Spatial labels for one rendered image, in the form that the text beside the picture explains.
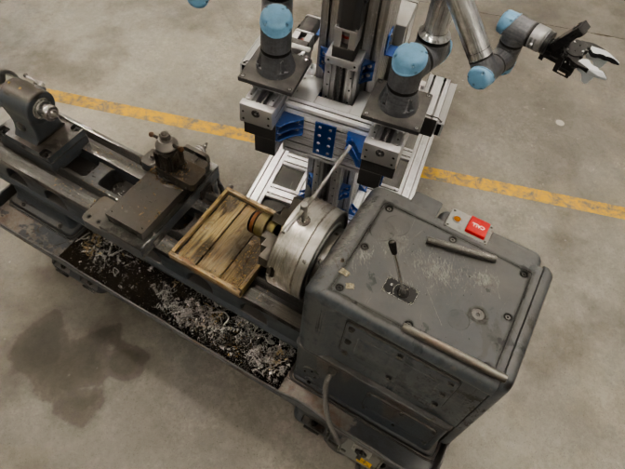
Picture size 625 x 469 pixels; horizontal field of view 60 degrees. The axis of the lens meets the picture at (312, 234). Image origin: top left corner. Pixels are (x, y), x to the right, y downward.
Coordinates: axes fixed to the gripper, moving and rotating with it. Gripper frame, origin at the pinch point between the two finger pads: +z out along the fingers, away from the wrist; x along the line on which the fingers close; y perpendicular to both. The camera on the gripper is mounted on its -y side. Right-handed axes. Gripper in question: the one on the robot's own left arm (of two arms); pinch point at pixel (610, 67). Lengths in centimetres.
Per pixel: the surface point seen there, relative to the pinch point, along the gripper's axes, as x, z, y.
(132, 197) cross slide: 110, -105, 46
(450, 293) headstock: 77, 4, 22
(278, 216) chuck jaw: 86, -54, 33
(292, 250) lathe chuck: 95, -39, 26
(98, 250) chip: 128, -125, 86
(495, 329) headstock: 78, 18, 22
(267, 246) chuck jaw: 96, -49, 34
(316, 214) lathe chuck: 82, -41, 24
